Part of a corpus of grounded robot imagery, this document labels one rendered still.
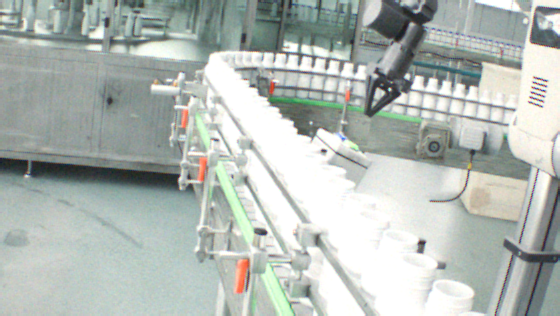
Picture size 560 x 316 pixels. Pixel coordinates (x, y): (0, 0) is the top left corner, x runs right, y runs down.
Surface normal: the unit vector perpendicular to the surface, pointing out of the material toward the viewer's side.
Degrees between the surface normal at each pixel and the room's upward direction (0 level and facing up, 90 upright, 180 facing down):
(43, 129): 91
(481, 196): 90
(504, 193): 90
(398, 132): 90
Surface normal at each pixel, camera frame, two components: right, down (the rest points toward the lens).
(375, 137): -0.09, 0.23
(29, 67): 0.22, 0.27
